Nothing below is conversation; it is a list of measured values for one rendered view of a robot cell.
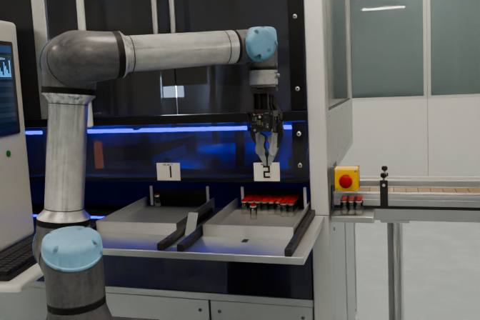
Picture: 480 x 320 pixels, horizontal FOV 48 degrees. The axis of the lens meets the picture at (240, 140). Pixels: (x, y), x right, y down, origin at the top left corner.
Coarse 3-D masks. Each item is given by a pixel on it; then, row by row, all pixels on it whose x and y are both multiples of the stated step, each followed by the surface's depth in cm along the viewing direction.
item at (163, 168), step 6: (156, 168) 183; (162, 168) 183; (168, 168) 182; (174, 168) 181; (162, 174) 183; (168, 174) 182; (174, 174) 182; (180, 174) 181; (162, 180) 183; (168, 180) 183; (174, 180) 182; (180, 180) 181
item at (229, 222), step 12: (228, 204) 176; (216, 216) 164; (228, 216) 173; (240, 216) 172; (264, 216) 171; (276, 216) 170; (300, 216) 156; (204, 228) 153; (216, 228) 152; (228, 228) 151; (240, 228) 150; (252, 228) 149; (264, 228) 148; (276, 228) 147; (288, 228) 146
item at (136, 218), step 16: (128, 208) 181; (144, 208) 191; (160, 208) 190; (176, 208) 189; (192, 208) 187; (96, 224) 162; (112, 224) 161; (128, 224) 159; (144, 224) 158; (160, 224) 156; (176, 224) 155
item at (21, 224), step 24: (0, 24) 177; (0, 48) 176; (0, 72) 175; (0, 96) 175; (0, 120) 175; (0, 144) 175; (24, 144) 189; (0, 168) 175; (24, 168) 189; (0, 192) 174; (24, 192) 188; (0, 216) 174; (24, 216) 188; (0, 240) 173
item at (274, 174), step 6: (258, 168) 173; (264, 168) 173; (270, 168) 172; (276, 168) 172; (258, 174) 174; (270, 174) 172; (276, 174) 172; (258, 180) 174; (264, 180) 173; (270, 180) 173; (276, 180) 172
